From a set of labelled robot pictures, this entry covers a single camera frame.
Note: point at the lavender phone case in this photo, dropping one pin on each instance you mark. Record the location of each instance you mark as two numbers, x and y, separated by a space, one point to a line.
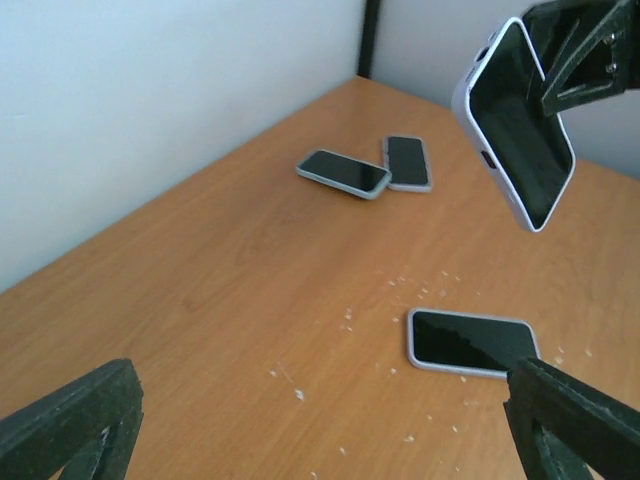
467 107

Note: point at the black frame post left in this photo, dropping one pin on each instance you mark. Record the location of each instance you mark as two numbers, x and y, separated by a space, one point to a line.
368 36

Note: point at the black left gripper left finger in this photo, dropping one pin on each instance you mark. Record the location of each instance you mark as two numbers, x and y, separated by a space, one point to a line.
86 429

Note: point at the phone in light blue case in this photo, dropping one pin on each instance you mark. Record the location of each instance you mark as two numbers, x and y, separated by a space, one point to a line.
407 160

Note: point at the phone in lavender case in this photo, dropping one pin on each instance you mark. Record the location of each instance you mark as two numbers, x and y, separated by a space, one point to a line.
468 344

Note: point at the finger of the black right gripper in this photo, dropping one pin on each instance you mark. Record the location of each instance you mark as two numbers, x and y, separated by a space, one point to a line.
623 38
568 37

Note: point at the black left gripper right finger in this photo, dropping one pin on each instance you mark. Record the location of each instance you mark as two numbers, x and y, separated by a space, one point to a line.
565 429

